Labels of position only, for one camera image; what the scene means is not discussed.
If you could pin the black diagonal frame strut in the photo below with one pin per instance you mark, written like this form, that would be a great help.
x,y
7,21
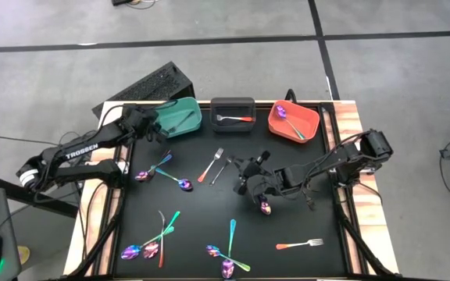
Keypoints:
x,y
359,242
104,238

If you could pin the black table mat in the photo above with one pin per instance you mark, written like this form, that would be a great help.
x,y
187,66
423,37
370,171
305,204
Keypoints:
x,y
209,210

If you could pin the teal plastic bin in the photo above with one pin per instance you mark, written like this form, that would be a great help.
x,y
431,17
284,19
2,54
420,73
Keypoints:
x,y
188,105

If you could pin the yellow floor disc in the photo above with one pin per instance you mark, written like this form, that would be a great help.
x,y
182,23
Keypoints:
x,y
24,255

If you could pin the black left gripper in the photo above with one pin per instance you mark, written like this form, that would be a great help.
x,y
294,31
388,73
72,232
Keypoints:
x,y
139,123

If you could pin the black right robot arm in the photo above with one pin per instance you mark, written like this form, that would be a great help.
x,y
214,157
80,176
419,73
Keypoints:
x,y
350,156

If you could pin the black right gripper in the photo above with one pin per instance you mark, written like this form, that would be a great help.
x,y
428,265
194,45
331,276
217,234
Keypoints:
x,y
256,175

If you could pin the dark grey translucent bin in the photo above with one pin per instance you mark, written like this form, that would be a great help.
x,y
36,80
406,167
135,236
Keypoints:
x,y
233,126

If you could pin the black floor beam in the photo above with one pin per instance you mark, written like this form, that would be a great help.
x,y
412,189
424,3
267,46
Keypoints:
x,y
61,208

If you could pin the orange plastic bin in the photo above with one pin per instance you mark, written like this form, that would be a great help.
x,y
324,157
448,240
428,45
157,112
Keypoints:
x,y
307,117

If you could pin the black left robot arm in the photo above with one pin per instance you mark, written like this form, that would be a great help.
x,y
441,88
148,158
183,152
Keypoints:
x,y
80,150

